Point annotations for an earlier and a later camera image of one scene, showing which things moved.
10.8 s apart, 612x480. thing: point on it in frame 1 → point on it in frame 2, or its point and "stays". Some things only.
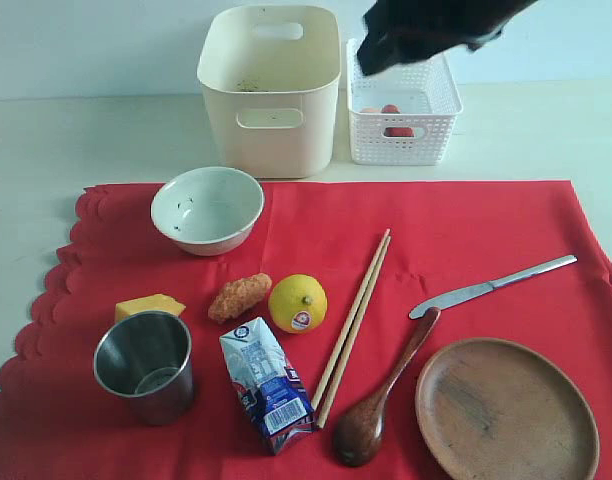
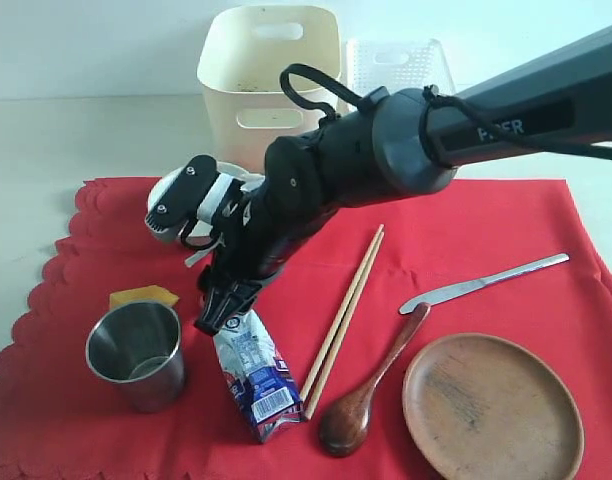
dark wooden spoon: [358, 433] → [345, 420]
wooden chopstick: [321, 385] → [341, 313]
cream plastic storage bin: [270, 76] stays
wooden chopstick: [324, 411] → [312, 407]
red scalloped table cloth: [299, 355] stays
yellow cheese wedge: [156, 302] → [149, 293]
